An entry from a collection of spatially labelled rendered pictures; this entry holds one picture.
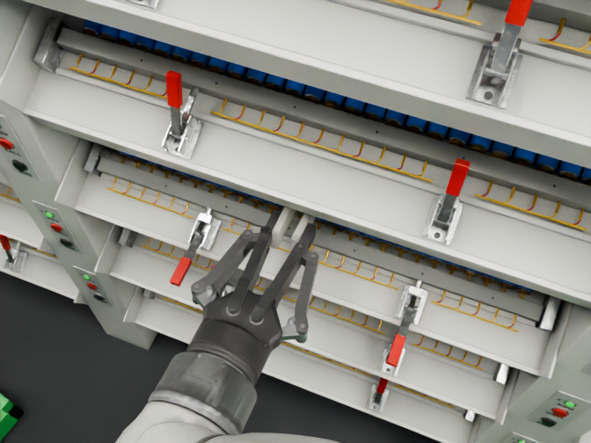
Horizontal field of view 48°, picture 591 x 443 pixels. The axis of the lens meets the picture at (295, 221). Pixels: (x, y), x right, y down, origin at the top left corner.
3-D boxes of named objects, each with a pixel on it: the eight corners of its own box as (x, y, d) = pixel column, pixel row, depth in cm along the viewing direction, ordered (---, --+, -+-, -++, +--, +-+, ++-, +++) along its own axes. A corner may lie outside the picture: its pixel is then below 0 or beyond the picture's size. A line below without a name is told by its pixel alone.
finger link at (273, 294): (246, 315, 66) (259, 321, 66) (298, 236, 73) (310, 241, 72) (246, 334, 69) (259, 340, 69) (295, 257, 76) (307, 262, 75)
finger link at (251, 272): (239, 331, 69) (226, 328, 70) (271, 248, 76) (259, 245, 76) (239, 312, 66) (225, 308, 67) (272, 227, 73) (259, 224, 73)
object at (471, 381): (492, 417, 96) (507, 429, 83) (119, 277, 108) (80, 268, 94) (534, 283, 98) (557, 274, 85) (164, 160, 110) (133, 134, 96)
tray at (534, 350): (532, 374, 80) (550, 379, 71) (88, 214, 91) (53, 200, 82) (581, 216, 82) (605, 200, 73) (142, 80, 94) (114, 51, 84)
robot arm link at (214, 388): (139, 387, 58) (171, 330, 62) (151, 426, 65) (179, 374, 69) (235, 426, 56) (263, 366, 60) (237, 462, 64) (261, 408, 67)
